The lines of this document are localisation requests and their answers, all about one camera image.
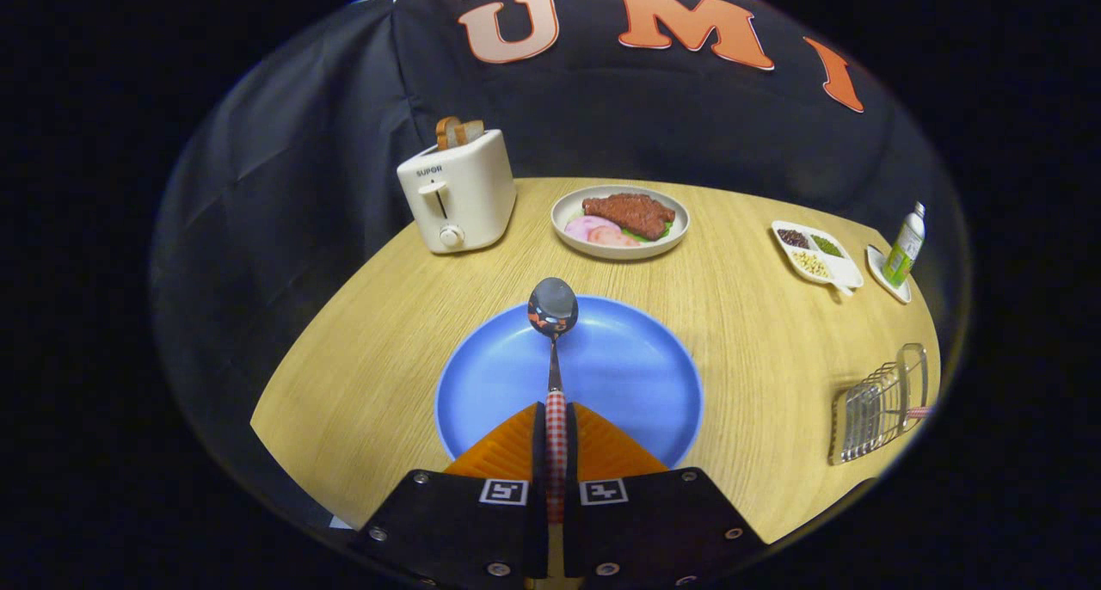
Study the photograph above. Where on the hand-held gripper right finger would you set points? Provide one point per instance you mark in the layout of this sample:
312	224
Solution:
654	521

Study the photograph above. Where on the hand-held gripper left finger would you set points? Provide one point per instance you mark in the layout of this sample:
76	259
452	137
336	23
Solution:
464	521

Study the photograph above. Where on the blue plate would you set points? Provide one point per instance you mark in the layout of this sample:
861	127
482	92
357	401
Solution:
636	375

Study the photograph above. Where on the metal cutlery rack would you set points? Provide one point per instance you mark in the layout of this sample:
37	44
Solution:
864	418

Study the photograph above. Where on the pink ham slice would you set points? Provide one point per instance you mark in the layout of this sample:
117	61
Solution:
612	237
585	226

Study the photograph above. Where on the green lettuce leaf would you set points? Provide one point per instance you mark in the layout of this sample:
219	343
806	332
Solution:
664	229

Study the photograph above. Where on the pile of yellow beans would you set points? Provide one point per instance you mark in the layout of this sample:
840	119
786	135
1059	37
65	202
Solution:
811	265

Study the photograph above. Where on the brown steak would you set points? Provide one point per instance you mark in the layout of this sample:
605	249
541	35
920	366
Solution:
632	212

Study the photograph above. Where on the white divided dish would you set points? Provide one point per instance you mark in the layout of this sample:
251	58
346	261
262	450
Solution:
847	273

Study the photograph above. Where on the pile of dark beans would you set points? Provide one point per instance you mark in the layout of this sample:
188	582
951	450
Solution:
793	238

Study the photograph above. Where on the pile of green beans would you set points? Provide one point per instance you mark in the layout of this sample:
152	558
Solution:
827	246

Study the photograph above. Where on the white round food plate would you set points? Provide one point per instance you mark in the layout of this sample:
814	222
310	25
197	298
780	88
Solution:
568	207

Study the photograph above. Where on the white toaster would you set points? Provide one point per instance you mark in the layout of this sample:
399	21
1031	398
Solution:
477	194

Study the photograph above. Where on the small white coaster dish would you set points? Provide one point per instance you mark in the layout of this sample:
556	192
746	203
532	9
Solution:
877	267

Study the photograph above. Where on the green drink bottle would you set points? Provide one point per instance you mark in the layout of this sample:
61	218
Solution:
903	250

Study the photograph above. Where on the toasted bread slice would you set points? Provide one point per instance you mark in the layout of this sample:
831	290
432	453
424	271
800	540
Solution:
444	134
474	132

